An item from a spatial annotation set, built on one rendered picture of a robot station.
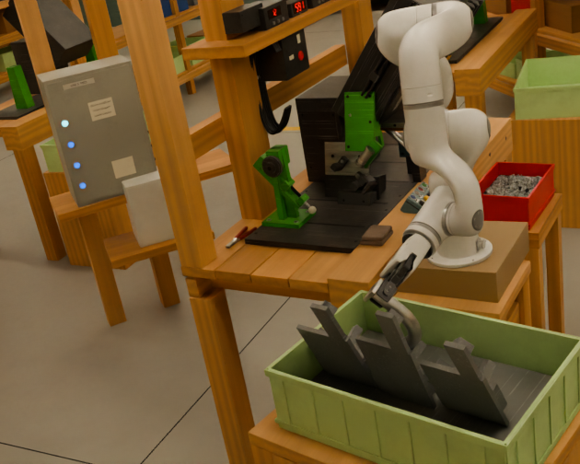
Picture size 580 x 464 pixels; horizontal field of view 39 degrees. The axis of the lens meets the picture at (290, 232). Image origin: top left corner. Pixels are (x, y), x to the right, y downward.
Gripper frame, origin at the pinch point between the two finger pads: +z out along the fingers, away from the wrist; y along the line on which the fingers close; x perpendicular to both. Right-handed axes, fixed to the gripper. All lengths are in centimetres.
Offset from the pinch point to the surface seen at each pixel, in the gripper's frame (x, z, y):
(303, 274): -15, -29, -73
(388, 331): 5.7, 5.4, -1.7
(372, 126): -28, -93, -76
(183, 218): -57, -25, -85
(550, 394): 39.8, -2.7, 5.3
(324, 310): -7.6, 7.6, -8.4
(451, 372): 20.5, 6.0, 2.5
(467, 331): 25.0, -19.2, -22.7
